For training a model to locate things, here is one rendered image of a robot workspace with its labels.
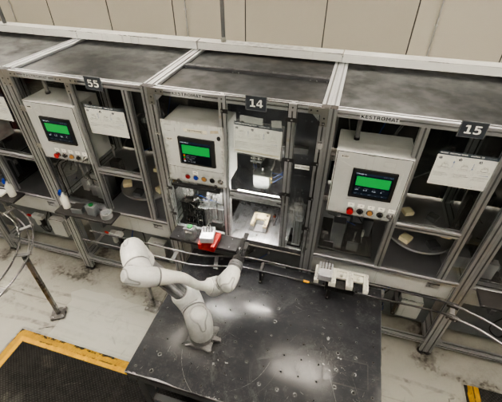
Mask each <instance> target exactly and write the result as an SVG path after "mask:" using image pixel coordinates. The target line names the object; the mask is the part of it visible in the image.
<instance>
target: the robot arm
mask: <svg viewBox="0 0 502 402"><path fill-rule="evenodd" d="M248 236H249V234H248V233H245V234H244V236H243V237H242V238H241V241H240V244H239V247H238V252H237V254H236V255H234V256H233V258H232V260H230V262H229V264H228V266H227V268H226V269H225V270H224V271H223V272H222V273H221V274H220V275H219V276H214V277H210V278H207V279H206V280H205V281H198V280H196V279H195V278H193V277H192V276H190V275H189V274H186V273H184V272H180V271H176V270H168V269H165V268H163V267H162V265H160V264H159V263H158V262H157V261H156V260H155V259H154V256H153V254H152V253H151V251H150V250H149V249H148V248H147V247H146V245H145V244H144V243H143V241H141V240H140V239H138V238H136V237H131V238H127V239H126V240H124V242H123V243H122V244H121V249H120V256H121V262H122V265H123V267H124V268H123V269H122V271H121V281H122V282H123V283H124V284H125V285H127V286H132V287H138V288H150V287H156V286H159V287H160V288H161V289H163V290H164V291H165V292H167V293H168V294H170V295H171V296H172V301H173V302H174V304H175V305H176V306H177V307H178V308H179V310H180V311H181V313H182V314H183V316H184V320H185V323H186V326H187V328H188V333H189V336H188V339H187V340H186V341H185V342H184V346H186V347H192V348H195V349H200V350H203V351H205V352H207V353H210V352H211V347H212V345H213V342H217V343H220V342H221V338H220V337H217V336H216V334H217V333H218V332H219V327H218V326H213V320H212V316H211V312H210V311H209V309H208V308H207V307H206V305H205V304H204V300H203V297H202V295H201V293H200V290H201V291H205V292H206V294H207V295H208V296H211V297H216V296H219V295H221V294H222V293H230V292H231V291H232V290H233V289H234V288H235V287H236V286H237V284H238V281H239V277H240V273H241V270H242V268H243V261H244V256H245V254H246V250H247V248H248V245H249V242H247V238H248Z"/></svg>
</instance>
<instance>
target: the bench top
mask: <svg viewBox="0 0 502 402"><path fill-rule="evenodd" d="M226 268H227V267H218V268H217V269H213V267H206V266H191V265H187V264H184V267H183V269H182V270H181V271H180V272H184V273H186V274H189V275H190V276H192V277H193V278H195V279H196V280H198V281H205V280H206V279H207V278H210V277H214V276H219V275H220V274H221V273H222V272H223V271H224V270H225V269H226ZM264 271H266V272H271V273H274V274H281V275H284V276H288V277H292V278H298V279H302V280H307V281H310V282H314V275H313V274H307V273H303V272H300V271H296V270H289V269H286V268H282V267H278V266H272V265H267V264H265V266H264ZM324 288H325V287H324V286H317V285H314V284H310V283H305V282H300V281H296V280H293V279H289V278H283V277H279V276H275V275H272V274H264V276H263V280H262V283H259V272H258V271H254V270H248V269H243V268H242V270H241V273H240V277H239V281H238V284H237V286H236V287H235V288H234V289H233V290H232V291H231V292H230V293H222V294H221V295H219V296H216V297H211V296H208V295H207V294H206V292H205V291H201V290H200V293H201V295H202V297H203V300H204V304H205V305H206V307H207V308H208V309H209V311H210V312H211V316H212V320H213V326H218V327H219V332H218V333H217V334H216V336H217V337H220V338H221V342H220V343H217V342H213V345H212V347H211V352H210V353H207V352H205V351H203V350H200V349H195V348H192V347H186V346H184V342H185V341H186V340H187V339H188V336H189V333H188V328H187V326H186V323H185V320H184V316H183V314H182V313H181V311H180V310H179V308H178V307H177V306H176V305H175V304H174V302H173V301H172V296H171V295H170V294H168V295H167V297H166V298H165V300H164V302H163V304H162V306H161V307H160V309H159V311H158V313H157V314H156V316H155V318H154V319H153V321H152V324H151V325H150V326H149V328H148V330H147V332H146V334H145V335H144V337H143V339H142V341H141V343H140V344H139V346H138V348H137V349H136V352H135V353H134V354H133V356H132V359H131V360H130V362H129V363H128V366H127V367H126V369H125V372H126V373H127V374H129V375H131V376H136V377H139V378H141V379H144V380H148V381H151V382H153V383H156V384H161V385H163V386H166V387H169V388H173V389H175V390H178V391H181V392H186V393H188V394H191V395H193V396H198V397H200V398H203V399H205V400H210V401H213V402H381V300H380V299H376V298H370V297H366V296H362V295H359V294H354V296H352V295H348V294H342V293H338V292H334V291H330V293H329V299H325V297H326V290H324ZM303 343H305V345H303ZM373 345H374V347H375V348H373V347H372V346H373ZM143 349H146V350H145V351H144V350H143ZM337 352H339V354H337ZM150 369H152V372H150ZM352 391H354V392H355V393H354V394H353V393H352Z"/></svg>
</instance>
